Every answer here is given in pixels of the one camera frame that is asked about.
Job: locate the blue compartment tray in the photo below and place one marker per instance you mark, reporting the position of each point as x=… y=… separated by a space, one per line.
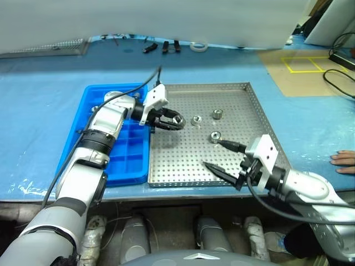
x=133 y=166

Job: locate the grey robot torso front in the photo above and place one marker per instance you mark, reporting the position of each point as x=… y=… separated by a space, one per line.
x=194 y=259

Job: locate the white shoe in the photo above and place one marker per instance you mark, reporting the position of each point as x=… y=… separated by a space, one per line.
x=276 y=242

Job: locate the white leaning board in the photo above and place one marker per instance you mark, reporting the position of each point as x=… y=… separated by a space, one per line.
x=332 y=25

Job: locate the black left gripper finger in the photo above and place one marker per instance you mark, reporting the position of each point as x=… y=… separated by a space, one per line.
x=167 y=127
x=173 y=112

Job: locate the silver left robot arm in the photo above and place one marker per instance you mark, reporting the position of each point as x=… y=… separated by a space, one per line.
x=105 y=119

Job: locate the grey robot leg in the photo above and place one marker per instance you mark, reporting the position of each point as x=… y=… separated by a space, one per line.
x=213 y=235
x=136 y=238

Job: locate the wrapped table leg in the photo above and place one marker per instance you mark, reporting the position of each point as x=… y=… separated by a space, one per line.
x=256 y=238
x=93 y=241

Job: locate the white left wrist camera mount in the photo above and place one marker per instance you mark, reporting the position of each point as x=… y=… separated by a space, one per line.
x=156 y=95

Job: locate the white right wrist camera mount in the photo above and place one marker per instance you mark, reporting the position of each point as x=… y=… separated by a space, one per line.
x=266 y=151

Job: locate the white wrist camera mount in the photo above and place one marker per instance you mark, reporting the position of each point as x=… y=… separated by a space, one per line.
x=156 y=95
x=266 y=151

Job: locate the brown cardboard sheet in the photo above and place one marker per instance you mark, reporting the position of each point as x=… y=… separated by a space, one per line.
x=299 y=83

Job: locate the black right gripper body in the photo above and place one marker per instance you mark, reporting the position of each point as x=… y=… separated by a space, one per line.
x=251 y=167

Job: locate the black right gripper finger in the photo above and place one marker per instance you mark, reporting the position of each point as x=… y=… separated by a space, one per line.
x=224 y=174
x=234 y=146

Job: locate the white backdrop sheet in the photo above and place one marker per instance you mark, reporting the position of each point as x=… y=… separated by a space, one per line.
x=166 y=19

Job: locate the white tape roll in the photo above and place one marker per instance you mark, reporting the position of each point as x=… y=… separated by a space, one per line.
x=192 y=47

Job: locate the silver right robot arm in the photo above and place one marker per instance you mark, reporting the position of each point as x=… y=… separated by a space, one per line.
x=305 y=183

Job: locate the bare person hand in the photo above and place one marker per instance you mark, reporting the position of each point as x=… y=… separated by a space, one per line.
x=346 y=159

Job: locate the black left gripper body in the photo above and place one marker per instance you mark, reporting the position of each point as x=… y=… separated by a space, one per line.
x=156 y=116

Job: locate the long perforated steel tray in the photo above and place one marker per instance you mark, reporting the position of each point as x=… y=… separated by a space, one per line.
x=63 y=47

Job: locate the small black part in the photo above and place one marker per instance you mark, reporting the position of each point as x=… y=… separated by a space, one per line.
x=165 y=47
x=176 y=46
x=149 y=48

